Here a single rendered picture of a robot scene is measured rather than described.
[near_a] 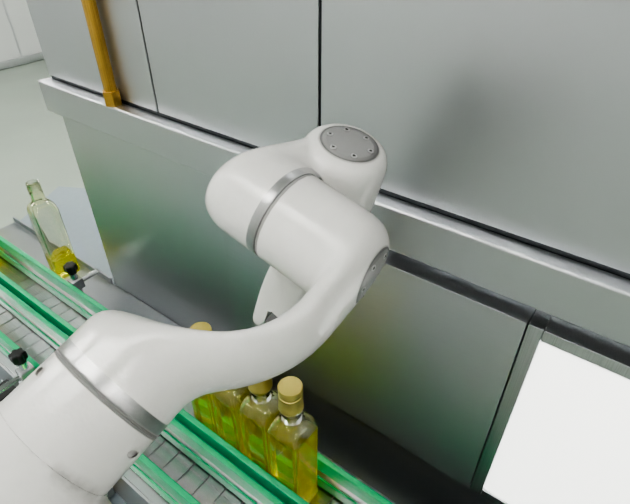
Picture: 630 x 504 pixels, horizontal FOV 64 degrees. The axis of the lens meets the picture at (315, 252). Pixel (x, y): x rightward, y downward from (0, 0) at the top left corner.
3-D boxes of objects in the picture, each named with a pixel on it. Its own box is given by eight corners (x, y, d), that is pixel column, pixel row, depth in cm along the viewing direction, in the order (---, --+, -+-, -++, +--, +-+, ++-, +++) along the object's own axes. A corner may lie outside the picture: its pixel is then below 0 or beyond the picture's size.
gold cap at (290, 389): (309, 403, 69) (308, 383, 67) (293, 421, 67) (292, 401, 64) (289, 391, 71) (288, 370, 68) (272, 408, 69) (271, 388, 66)
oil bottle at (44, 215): (81, 270, 131) (49, 181, 115) (60, 280, 127) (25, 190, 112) (71, 261, 134) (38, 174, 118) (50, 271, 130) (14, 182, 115)
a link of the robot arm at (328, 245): (91, 369, 37) (276, 186, 45) (217, 490, 33) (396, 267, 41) (33, 332, 30) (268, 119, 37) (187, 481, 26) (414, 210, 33)
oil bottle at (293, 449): (319, 490, 84) (319, 413, 71) (298, 518, 80) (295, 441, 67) (292, 471, 86) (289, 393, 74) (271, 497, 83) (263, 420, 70)
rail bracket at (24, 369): (52, 399, 99) (29, 353, 91) (16, 425, 94) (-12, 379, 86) (41, 389, 101) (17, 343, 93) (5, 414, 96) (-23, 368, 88)
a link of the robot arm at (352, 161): (300, 227, 32) (195, 154, 35) (275, 323, 40) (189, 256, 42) (409, 145, 42) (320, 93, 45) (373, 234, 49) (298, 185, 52)
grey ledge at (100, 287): (255, 399, 110) (251, 365, 103) (226, 427, 104) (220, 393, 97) (26, 246, 155) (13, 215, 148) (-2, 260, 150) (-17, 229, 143)
